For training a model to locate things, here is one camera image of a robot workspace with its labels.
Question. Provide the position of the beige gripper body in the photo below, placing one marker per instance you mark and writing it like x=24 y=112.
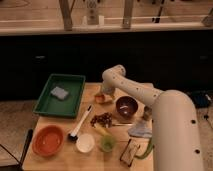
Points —
x=108 y=91

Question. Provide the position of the dark brown bowl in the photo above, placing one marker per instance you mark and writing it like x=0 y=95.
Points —
x=126 y=107

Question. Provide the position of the small metal cup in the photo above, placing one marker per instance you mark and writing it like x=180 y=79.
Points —
x=147 y=114

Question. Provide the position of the red orange bowl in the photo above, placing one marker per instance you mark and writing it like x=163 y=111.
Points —
x=48 y=141

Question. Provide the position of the green measuring cup yellow handle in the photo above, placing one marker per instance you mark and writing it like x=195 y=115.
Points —
x=107 y=141

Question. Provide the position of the white handled dish brush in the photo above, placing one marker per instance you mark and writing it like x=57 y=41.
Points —
x=72 y=136

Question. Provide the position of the green plastic tray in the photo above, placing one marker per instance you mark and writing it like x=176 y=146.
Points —
x=50 y=106

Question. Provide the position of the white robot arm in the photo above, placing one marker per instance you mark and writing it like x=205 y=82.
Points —
x=175 y=132

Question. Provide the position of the grey folded cloth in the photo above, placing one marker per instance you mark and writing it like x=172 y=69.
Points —
x=140 y=130

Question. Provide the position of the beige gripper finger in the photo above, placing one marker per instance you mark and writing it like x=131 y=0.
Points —
x=98 y=94
x=109 y=99

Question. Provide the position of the grey blue sponge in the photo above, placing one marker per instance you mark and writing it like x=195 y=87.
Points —
x=59 y=93

